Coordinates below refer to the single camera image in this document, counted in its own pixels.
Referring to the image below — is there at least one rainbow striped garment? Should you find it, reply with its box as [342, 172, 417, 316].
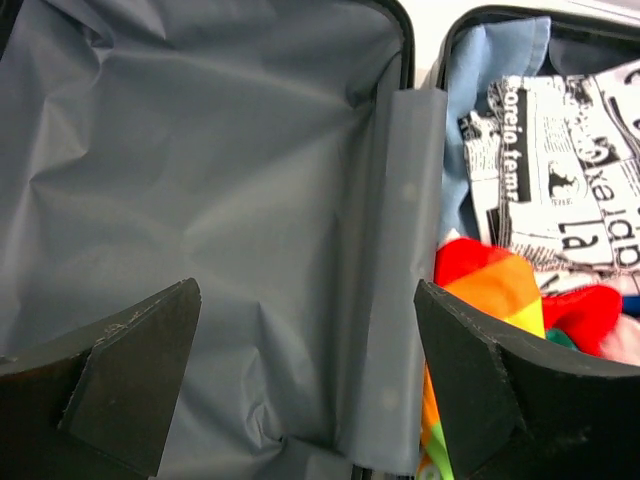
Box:
[417, 237, 626, 480]

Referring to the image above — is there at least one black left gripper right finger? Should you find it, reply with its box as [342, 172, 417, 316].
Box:
[414, 281, 639, 479]

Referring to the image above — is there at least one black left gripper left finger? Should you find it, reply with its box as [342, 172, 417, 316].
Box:
[1, 278, 201, 479]

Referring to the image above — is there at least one black white newspaper print shirt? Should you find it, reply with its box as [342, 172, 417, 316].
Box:
[465, 62, 639, 275]

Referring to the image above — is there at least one grey-blue cloth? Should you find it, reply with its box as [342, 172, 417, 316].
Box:
[438, 16, 551, 241]

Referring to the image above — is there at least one grey hard-shell suitcase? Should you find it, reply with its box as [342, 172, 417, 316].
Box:
[1, 1, 639, 479]

